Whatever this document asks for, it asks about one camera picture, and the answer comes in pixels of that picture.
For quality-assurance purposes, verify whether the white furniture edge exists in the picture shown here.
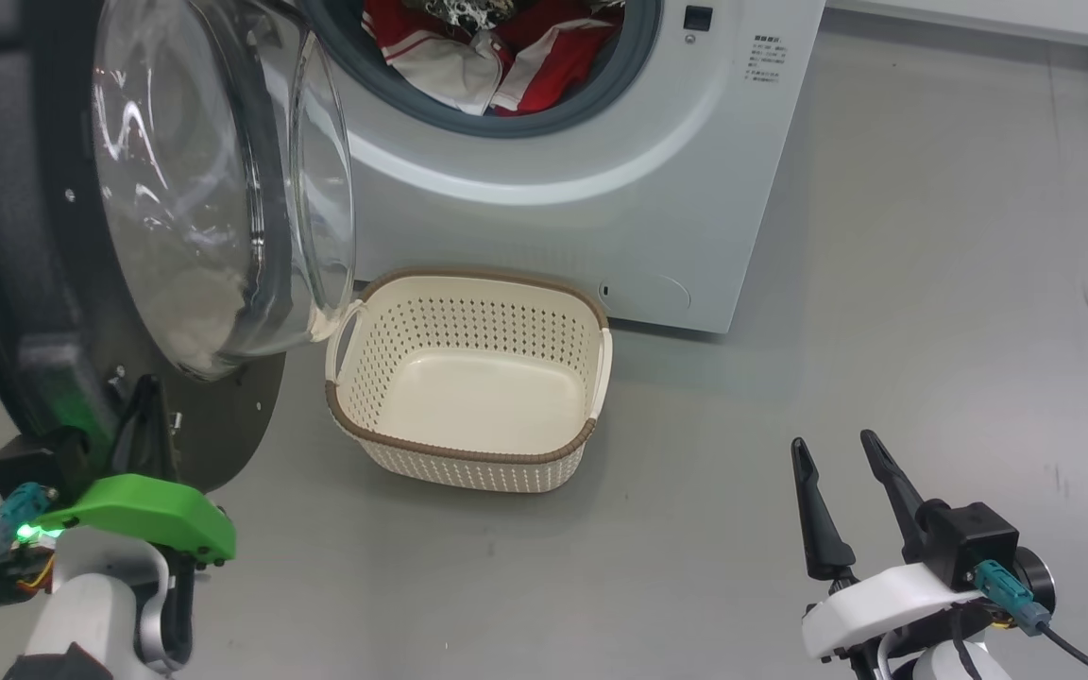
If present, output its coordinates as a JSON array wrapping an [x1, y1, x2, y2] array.
[[827, 0, 1088, 54]]

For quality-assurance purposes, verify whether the white washing machine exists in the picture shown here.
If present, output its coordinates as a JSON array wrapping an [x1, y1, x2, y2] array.
[[298, 0, 828, 336]]

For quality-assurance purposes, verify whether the right arm cable teal plug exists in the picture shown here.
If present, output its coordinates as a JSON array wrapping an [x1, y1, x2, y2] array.
[[971, 559, 1088, 680]]

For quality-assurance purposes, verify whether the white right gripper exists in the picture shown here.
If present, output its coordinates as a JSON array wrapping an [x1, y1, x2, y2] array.
[[791, 430, 991, 662]]

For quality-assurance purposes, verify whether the black glass washing machine door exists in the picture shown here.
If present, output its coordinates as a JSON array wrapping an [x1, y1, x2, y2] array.
[[0, 0, 357, 498]]

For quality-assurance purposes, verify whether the arm cable teal plug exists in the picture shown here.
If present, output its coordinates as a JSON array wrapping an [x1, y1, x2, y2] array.
[[971, 559, 1088, 680], [0, 482, 60, 673]]

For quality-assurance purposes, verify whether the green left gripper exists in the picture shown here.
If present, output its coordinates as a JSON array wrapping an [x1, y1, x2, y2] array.
[[34, 375, 237, 568]]

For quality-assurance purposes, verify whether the left arm cable teal plug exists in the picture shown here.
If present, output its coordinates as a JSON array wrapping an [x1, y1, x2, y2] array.
[[0, 482, 60, 673]]

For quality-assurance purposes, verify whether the cream perforated laundry basket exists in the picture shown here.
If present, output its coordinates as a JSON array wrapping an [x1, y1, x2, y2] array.
[[324, 267, 614, 495]]

